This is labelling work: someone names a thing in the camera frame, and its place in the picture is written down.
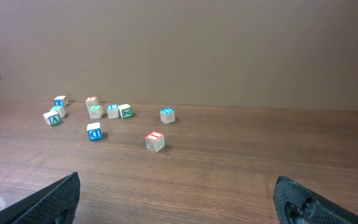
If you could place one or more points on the red top block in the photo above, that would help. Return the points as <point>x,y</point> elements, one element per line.
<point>155,141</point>

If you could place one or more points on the left green Z block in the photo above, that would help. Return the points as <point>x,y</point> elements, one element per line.
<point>60,110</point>

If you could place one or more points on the block with red V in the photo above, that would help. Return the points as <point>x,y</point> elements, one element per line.
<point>91,101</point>

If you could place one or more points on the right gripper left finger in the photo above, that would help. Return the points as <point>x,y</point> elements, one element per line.
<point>56,203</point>

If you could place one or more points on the white block blue D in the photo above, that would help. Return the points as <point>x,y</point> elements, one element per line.
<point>94,131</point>

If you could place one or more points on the blue top block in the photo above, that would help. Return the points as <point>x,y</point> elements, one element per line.
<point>167,115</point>

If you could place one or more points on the green z block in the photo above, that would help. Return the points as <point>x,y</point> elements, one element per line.
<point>95,111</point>
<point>60,110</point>

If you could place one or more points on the middle green Z block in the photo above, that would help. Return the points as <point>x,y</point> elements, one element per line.
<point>95,111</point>

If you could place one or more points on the white block green N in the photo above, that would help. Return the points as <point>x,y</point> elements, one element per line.
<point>125,111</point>

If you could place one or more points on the block with blue X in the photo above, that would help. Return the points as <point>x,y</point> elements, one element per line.
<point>60,101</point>

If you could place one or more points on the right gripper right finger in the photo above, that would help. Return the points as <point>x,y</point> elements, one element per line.
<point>296,204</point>

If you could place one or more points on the white block green side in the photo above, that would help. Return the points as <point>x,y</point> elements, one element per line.
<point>52,118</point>

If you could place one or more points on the blue L block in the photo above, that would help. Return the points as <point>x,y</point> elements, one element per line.
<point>113,111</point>

